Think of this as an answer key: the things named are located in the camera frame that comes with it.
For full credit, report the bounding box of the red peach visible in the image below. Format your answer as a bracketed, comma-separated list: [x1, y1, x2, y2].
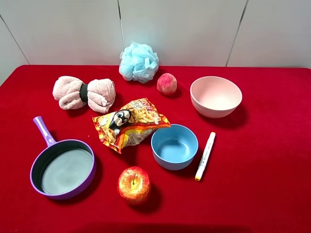
[157, 73, 177, 96]

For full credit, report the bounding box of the blue plastic bowl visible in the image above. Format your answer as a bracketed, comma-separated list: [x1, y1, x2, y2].
[151, 124, 199, 170]

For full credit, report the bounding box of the purple toy frying pan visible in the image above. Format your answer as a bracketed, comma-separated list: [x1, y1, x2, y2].
[30, 116, 96, 200]

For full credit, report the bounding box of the orange Oishi snack bag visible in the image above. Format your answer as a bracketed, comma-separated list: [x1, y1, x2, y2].
[93, 98, 171, 153]

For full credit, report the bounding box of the blue mesh bath sponge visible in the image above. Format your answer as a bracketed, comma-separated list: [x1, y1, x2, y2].
[119, 41, 159, 83]

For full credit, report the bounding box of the red yellow apple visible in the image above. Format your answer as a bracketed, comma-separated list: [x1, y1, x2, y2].
[118, 166, 151, 205]

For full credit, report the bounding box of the pink rolled towel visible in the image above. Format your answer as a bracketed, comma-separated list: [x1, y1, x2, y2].
[52, 76, 116, 114]

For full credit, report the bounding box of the red velvet tablecloth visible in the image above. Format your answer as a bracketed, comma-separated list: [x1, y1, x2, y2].
[0, 65, 311, 233]

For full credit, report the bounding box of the pink plastic bowl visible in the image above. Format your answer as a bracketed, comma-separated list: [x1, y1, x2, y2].
[190, 76, 242, 118]

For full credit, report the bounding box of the white yellow-capped marker pen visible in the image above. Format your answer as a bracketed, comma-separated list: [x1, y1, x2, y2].
[195, 132, 216, 181]

